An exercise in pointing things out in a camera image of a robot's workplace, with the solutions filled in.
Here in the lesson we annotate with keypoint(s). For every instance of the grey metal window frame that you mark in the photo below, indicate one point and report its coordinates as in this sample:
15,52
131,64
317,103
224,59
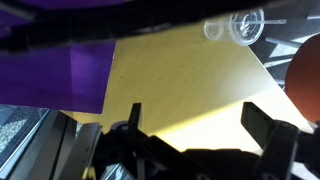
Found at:
30,146

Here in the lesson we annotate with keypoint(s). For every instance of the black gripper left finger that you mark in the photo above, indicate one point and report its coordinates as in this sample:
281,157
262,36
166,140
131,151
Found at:
136,146

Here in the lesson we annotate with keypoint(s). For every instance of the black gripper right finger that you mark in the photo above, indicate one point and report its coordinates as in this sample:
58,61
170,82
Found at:
276,146

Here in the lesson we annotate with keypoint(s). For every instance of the clear plastic cup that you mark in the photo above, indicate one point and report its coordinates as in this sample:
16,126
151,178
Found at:
245,28

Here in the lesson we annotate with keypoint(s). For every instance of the orange chair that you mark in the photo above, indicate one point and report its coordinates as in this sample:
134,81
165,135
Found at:
306,83

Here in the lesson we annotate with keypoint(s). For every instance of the clear plastic straw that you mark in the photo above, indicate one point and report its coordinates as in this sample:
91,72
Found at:
273,22

